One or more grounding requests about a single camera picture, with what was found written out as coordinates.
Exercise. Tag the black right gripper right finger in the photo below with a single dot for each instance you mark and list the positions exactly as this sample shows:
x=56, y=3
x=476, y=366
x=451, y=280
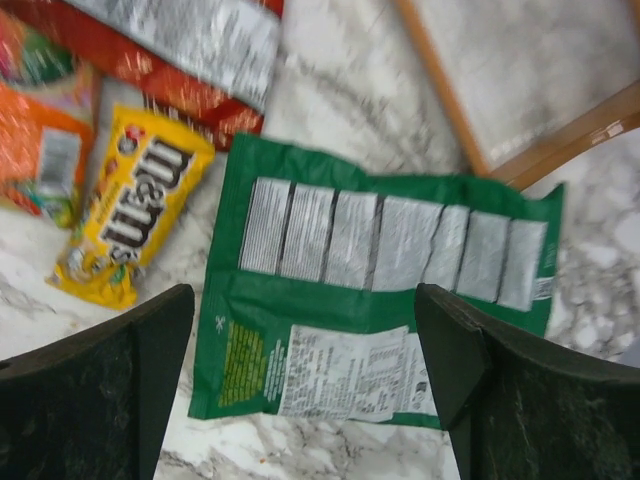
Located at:
x=517, y=406

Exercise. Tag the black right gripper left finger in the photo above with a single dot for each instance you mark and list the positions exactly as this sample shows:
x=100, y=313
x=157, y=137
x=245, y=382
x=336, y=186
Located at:
x=95, y=405

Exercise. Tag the green snack bag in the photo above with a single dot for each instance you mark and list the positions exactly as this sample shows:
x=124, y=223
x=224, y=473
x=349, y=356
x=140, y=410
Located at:
x=308, y=303

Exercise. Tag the red chip bag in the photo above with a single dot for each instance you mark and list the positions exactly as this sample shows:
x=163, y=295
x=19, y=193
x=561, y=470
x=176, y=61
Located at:
x=208, y=63

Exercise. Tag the yellow M&M's candy bag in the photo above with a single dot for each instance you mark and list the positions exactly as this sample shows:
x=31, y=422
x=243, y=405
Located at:
x=151, y=165

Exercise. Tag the orange snack bag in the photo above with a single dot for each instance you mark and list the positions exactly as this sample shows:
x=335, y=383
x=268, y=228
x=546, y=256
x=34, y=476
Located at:
x=49, y=98

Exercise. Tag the wooden shelf rack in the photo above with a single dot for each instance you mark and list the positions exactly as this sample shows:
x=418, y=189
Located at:
x=529, y=85

